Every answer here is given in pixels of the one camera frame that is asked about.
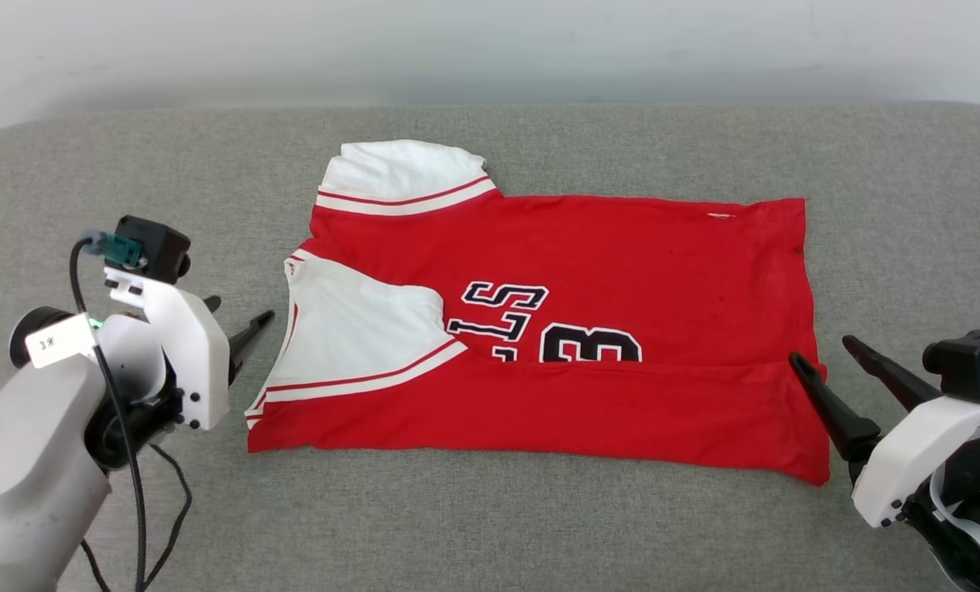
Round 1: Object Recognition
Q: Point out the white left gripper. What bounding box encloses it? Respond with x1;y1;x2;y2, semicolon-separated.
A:
9;267;276;430

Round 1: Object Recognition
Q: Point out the red white sports jersey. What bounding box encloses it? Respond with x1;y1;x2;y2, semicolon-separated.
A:
245;140;831;487

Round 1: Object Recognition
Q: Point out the white paper label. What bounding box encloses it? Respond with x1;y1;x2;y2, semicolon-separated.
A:
27;332;99;370

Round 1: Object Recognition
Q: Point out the teal left camera plug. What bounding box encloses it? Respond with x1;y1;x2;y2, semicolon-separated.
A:
86;232;145;271

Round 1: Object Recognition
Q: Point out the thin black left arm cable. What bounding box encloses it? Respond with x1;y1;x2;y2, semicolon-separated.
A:
68;234;194;592

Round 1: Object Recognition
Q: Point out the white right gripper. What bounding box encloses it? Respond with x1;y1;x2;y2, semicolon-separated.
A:
788;334;980;528

